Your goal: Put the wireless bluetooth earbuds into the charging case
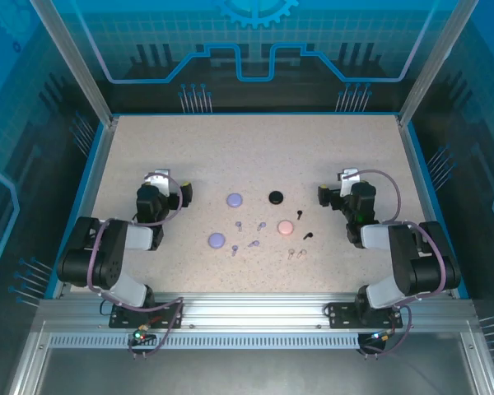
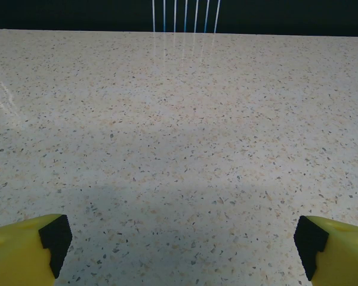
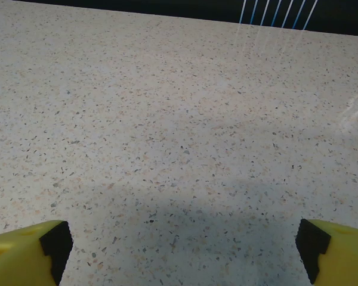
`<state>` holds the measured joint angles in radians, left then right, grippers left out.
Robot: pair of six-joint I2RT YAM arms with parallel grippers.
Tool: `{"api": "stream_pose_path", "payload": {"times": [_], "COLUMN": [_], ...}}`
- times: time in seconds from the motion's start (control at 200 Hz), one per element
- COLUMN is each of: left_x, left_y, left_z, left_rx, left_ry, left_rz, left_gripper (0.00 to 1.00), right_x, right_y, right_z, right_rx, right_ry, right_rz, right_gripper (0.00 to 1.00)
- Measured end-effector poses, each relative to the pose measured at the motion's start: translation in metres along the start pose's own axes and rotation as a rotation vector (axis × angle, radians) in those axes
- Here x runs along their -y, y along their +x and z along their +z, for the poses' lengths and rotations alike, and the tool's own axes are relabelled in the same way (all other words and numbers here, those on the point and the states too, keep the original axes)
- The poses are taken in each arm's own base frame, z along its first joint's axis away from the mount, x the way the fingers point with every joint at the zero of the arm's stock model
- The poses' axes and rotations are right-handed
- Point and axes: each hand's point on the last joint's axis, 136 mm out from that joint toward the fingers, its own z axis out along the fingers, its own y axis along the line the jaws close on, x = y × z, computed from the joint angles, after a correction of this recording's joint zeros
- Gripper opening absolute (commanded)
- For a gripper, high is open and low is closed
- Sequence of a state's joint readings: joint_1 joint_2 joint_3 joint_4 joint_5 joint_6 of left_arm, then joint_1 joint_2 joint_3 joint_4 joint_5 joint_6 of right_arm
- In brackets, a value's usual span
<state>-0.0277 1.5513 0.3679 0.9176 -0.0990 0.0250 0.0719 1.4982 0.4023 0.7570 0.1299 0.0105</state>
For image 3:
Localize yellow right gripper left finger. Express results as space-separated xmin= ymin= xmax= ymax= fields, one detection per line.
xmin=0 ymin=219 xmax=74 ymax=286

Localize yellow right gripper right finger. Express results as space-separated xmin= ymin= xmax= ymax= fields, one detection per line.
xmin=295 ymin=218 xmax=358 ymax=286

